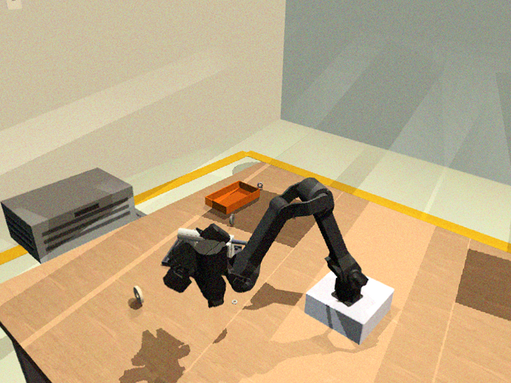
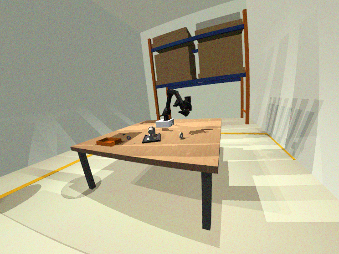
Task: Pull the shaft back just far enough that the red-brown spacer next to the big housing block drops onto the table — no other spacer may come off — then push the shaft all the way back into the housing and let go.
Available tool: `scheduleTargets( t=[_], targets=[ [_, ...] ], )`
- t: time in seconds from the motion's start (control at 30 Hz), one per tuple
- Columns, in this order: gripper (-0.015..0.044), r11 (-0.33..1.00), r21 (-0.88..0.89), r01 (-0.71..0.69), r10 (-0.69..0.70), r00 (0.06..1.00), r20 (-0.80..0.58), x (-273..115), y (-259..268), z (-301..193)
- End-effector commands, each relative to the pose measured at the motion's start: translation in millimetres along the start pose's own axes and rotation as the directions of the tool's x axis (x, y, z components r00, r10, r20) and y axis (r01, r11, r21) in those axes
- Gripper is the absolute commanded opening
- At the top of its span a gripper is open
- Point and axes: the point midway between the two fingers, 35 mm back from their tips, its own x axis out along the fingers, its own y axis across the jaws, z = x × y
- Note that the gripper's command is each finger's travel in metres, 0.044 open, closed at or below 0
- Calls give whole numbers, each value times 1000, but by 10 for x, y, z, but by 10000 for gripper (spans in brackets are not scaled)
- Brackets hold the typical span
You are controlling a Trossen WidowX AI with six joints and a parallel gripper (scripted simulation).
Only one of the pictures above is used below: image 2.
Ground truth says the orange open tray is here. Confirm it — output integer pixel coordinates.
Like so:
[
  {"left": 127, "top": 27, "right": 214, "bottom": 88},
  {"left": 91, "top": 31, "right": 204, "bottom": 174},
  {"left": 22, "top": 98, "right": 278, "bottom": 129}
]
[{"left": 96, "top": 137, "right": 122, "bottom": 147}]

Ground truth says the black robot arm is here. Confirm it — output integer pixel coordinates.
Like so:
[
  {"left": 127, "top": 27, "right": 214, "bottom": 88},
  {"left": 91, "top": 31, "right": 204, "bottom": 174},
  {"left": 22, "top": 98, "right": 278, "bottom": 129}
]
[{"left": 162, "top": 89, "right": 192, "bottom": 121}]

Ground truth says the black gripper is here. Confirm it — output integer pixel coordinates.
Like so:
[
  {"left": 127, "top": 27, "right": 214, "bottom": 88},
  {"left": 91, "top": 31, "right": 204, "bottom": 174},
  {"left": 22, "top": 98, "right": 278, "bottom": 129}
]
[{"left": 173, "top": 99, "right": 190, "bottom": 117}]

